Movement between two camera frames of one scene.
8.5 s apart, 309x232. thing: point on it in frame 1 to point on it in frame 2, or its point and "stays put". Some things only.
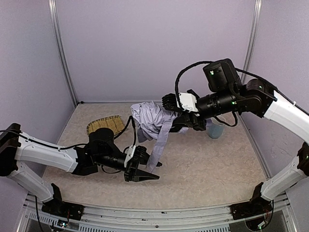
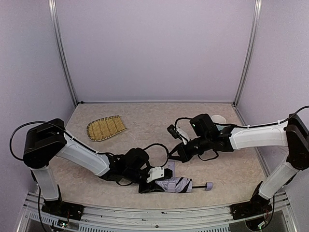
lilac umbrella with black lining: x=153 y=121 to x=177 y=185
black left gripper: x=134 y=164 to x=148 y=186
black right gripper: x=187 y=116 to x=181 y=152
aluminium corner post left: x=53 y=10 stays put
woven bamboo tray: x=114 y=123 stays put
